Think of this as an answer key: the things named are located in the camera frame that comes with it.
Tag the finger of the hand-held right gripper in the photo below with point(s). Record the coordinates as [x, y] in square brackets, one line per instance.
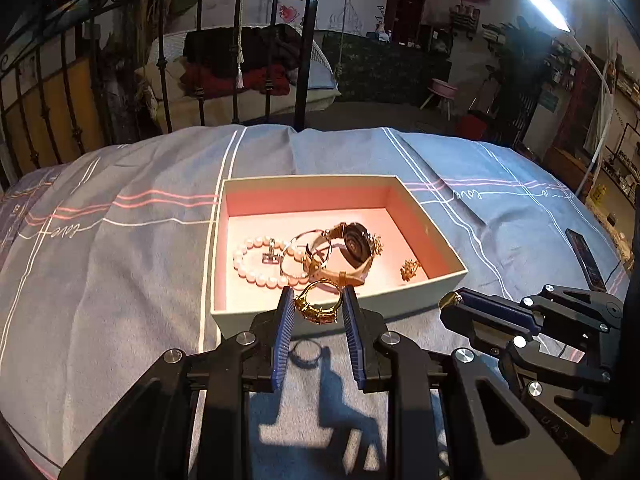
[495, 307]
[480, 330]

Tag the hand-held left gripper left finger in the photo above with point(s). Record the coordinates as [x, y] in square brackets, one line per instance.
[281, 340]

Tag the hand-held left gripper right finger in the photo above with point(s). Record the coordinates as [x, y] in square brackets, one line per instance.
[356, 340]

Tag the small gold earring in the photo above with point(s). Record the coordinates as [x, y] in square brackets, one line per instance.
[450, 300]

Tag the small silver charm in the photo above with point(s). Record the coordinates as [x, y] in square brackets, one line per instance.
[271, 255]

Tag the small gold brooch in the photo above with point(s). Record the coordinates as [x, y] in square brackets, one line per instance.
[410, 270]

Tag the pale green box pink inside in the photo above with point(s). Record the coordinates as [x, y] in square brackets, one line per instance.
[330, 220]

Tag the black smartphone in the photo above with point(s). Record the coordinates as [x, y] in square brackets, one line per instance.
[586, 260]

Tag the wooden display shelf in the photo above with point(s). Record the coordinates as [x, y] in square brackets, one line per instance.
[580, 110]

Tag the pink stool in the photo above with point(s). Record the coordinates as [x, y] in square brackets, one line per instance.
[440, 91]

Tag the white floor lamp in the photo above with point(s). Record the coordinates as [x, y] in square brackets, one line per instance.
[597, 85]

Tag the green patterned counter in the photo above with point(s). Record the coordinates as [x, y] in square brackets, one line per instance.
[385, 70]

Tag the white wicker chair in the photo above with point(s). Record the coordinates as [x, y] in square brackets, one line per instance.
[320, 80]

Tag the red cloth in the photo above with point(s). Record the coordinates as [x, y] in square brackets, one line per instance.
[220, 80]

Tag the dark clothes pile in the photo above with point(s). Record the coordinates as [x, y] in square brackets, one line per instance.
[260, 50]

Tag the red phone booth cabinet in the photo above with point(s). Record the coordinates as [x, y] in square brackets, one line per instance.
[409, 5]

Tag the black iron bed frame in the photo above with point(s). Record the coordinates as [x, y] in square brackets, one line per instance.
[75, 70]

